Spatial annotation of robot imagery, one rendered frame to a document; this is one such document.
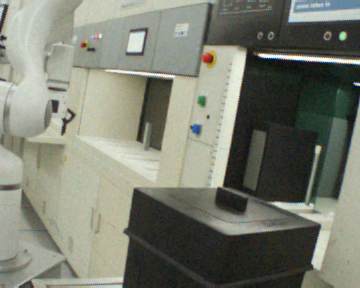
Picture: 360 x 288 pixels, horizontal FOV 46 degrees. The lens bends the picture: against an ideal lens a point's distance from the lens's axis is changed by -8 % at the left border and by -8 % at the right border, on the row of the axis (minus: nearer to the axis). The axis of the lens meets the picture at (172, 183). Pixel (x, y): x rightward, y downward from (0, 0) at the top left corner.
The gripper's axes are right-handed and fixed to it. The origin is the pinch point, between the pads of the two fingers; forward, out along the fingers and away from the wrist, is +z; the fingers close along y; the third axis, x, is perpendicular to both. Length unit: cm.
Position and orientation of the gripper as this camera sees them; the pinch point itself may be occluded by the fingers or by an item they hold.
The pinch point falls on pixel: (50, 131)
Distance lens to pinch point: 164.4
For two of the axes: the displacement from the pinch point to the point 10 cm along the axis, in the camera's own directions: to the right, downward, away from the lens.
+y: 9.8, 1.5, 1.0
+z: -1.7, 9.7, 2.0
